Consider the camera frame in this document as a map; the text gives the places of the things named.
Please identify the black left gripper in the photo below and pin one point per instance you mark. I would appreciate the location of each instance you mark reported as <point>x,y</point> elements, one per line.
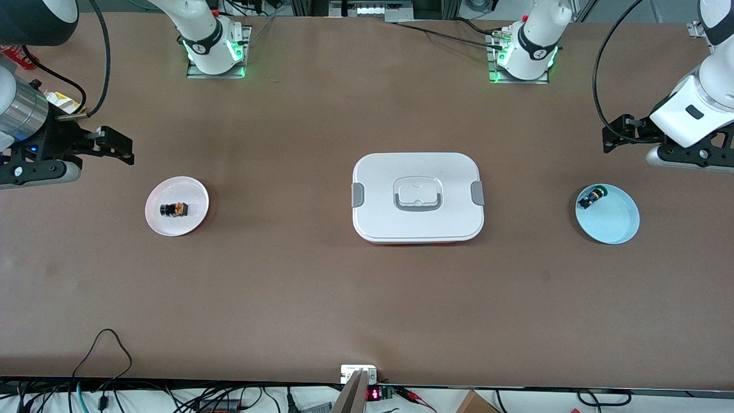
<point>638,131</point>

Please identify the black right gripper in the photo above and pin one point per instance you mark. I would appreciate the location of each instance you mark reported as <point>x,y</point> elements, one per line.
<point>54,139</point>

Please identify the orange push-button switch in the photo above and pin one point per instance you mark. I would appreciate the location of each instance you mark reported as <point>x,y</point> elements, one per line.
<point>175,209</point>

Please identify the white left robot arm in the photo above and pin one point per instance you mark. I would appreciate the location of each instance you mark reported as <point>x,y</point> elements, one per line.
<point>671,121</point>

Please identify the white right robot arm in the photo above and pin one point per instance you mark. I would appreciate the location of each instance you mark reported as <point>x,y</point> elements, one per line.
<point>200,28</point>

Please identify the white lunch box grey clips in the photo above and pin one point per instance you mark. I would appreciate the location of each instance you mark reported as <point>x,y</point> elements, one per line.
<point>418,223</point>

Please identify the brown cardboard box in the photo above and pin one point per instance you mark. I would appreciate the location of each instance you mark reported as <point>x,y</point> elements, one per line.
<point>475,404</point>

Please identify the yellow white carton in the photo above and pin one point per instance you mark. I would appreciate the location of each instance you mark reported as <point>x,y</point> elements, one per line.
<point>63,102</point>

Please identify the light blue round plate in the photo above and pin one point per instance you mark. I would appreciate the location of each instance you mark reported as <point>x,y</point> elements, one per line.
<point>613,223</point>

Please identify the pink round plate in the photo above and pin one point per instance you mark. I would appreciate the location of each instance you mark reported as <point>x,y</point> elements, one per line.
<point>172,223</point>

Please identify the red drink can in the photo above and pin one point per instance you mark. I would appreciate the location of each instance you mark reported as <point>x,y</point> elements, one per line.
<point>14,57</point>

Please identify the small white mounted device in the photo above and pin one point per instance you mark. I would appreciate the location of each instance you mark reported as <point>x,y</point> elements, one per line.
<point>350,371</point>

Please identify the aluminium profile bar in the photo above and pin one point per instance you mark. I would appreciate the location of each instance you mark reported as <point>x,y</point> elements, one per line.
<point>351,396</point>

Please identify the red LED display module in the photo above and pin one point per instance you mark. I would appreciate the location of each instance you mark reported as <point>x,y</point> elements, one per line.
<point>374,394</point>

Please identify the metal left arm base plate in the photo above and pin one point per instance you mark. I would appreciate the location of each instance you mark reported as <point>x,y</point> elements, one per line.
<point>494,74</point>

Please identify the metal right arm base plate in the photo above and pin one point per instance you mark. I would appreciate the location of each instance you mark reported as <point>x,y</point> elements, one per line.
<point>243,54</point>

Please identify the aluminium frame rack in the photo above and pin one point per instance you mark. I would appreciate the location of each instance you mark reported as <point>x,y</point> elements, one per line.
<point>370,8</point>

